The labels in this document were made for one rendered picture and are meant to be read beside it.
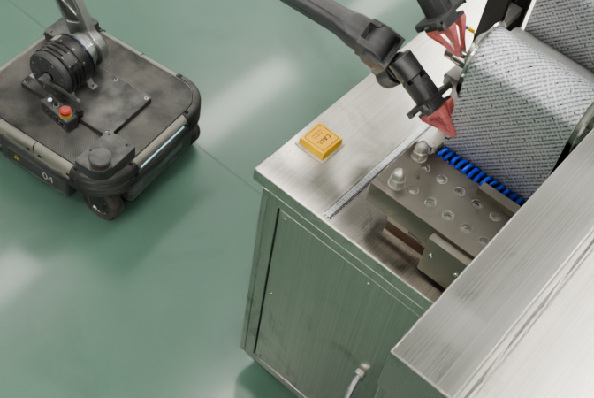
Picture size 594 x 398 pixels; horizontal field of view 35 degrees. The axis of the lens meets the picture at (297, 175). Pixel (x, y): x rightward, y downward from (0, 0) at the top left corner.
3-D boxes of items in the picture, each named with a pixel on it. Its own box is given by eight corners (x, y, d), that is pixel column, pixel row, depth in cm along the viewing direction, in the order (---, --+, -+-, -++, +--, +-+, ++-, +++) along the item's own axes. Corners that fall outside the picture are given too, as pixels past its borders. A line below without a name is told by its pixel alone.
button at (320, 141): (318, 127, 215) (319, 121, 213) (341, 144, 213) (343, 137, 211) (298, 144, 212) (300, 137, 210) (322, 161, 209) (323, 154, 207)
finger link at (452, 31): (440, 64, 188) (420, 25, 185) (460, 45, 192) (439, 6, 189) (465, 59, 183) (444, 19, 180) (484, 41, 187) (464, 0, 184)
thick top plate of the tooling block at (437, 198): (409, 158, 203) (415, 140, 199) (566, 267, 190) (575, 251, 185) (365, 199, 195) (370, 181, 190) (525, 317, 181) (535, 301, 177)
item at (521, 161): (441, 144, 201) (462, 85, 186) (532, 207, 193) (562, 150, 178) (439, 146, 200) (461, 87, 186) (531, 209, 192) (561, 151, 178)
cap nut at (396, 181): (394, 173, 192) (399, 159, 189) (408, 183, 191) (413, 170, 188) (384, 183, 190) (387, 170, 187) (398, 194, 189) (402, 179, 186)
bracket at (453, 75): (431, 133, 219) (464, 37, 195) (453, 148, 216) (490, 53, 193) (419, 143, 216) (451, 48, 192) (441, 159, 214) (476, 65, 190)
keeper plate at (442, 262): (422, 262, 194) (434, 232, 186) (460, 291, 191) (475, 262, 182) (415, 269, 193) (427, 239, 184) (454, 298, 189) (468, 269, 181)
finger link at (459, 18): (437, 67, 188) (416, 27, 185) (457, 49, 191) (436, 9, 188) (462, 62, 182) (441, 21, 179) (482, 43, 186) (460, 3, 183)
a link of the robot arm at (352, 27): (203, -42, 195) (232, -79, 197) (205, -27, 200) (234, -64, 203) (377, 65, 188) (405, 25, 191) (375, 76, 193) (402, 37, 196)
